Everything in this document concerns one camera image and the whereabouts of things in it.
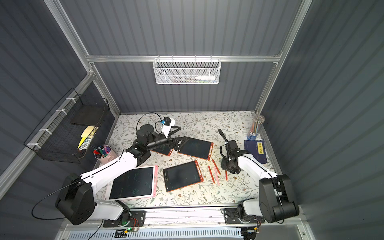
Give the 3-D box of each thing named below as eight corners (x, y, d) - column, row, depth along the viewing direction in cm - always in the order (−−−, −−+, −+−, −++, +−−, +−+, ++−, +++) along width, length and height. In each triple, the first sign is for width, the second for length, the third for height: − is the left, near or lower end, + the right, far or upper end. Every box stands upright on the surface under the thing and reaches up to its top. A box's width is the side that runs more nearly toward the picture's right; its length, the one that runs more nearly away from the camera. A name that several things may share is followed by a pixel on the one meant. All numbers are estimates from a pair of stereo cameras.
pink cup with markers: (102, 167, 93) (90, 156, 82) (107, 156, 98) (96, 145, 87) (116, 167, 93) (106, 156, 82) (120, 156, 98) (111, 145, 87)
